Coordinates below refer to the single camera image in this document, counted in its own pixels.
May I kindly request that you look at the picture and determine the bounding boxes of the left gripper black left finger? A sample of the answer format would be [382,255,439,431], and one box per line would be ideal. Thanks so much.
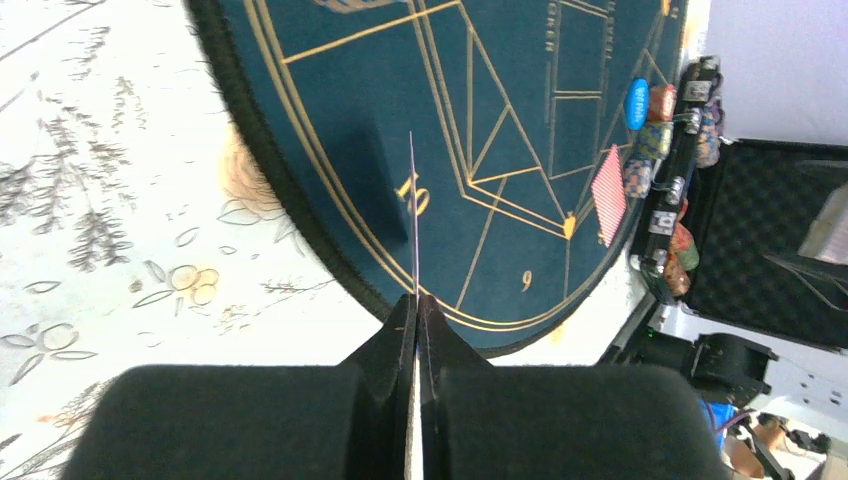
[63,294,414,479]

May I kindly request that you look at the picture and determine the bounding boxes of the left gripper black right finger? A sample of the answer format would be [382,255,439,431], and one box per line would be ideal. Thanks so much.
[418,295,726,479]

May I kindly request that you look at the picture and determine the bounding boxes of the red card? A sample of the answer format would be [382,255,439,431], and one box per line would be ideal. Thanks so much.
[407,131,425,480]
[591,144,627,247]

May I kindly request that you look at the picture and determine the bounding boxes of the blue chip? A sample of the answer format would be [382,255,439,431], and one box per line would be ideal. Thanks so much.
[632,122,674,161]

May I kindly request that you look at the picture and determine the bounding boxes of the blue small blind button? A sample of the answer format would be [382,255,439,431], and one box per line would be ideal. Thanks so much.
[623,78,650,131]

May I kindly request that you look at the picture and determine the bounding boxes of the grey chip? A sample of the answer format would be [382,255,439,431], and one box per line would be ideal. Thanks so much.
[622,158,653,199]

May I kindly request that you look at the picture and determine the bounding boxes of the red five chip stack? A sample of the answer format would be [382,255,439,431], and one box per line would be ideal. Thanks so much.
[647,84,677,123]

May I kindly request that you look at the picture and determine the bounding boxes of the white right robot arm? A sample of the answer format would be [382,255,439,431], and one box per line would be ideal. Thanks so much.
[629,306,847,439]

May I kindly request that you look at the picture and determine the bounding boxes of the red chip rows in case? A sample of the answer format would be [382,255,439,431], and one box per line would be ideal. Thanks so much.
[663,199,700,298]

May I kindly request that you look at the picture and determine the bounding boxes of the round dark poker mat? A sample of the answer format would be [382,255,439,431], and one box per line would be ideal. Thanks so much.
[187,1,709,357]

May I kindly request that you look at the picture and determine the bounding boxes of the black poker chip case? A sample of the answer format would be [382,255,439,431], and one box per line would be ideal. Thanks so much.
[630,55,847,350]

